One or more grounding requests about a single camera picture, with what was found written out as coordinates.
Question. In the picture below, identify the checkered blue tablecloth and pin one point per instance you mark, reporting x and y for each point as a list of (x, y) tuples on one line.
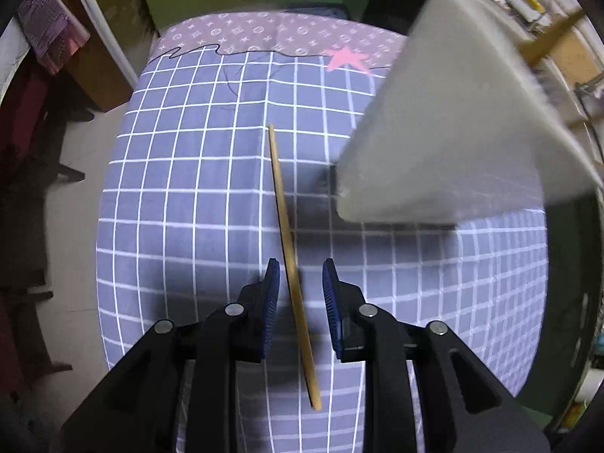
[(188, 198)]

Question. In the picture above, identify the white slotted utensil holder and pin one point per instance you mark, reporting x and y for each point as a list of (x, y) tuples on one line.
[(448, 127)]

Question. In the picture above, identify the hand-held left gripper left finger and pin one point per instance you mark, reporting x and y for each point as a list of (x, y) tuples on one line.
[(271, 302)]

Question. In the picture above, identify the purple checkered cloth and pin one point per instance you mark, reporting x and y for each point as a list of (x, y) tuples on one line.
[(52, 28)]

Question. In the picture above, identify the long bamboo chopstick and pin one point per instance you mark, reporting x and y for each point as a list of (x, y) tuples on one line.
[(288, 245)]

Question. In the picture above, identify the brown wooden cupboard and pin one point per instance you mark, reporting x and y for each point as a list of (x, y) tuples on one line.
[(94, 71)]

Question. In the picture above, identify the dark chair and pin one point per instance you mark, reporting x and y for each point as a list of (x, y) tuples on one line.
[(28, 151)]

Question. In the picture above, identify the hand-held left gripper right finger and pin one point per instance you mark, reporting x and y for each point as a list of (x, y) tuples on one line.
[(331, 302)]

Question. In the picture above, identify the row of bamboo chopsticks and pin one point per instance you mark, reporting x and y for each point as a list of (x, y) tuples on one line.
[(552, 37)]

